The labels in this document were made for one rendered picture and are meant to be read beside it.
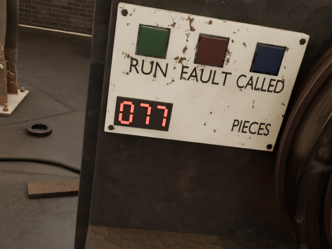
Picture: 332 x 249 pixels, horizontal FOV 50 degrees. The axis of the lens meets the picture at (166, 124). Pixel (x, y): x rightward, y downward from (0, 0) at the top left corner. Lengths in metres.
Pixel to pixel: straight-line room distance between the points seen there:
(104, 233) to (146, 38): 0.33
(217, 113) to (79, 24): 6.12
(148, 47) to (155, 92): 0.06
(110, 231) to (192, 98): 0.27
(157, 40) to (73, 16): 6.12
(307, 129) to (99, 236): 0.37
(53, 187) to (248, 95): 1.80
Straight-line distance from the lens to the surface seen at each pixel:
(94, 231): 0.64
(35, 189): 2.21
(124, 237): 0.63
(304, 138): 0.47
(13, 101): 3.40
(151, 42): 0.48
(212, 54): 0.50
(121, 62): 0.49
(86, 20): 6.57
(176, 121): 0.52
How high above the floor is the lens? 1.29
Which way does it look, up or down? 23 degrees down
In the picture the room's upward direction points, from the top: 10 degrees clockwise
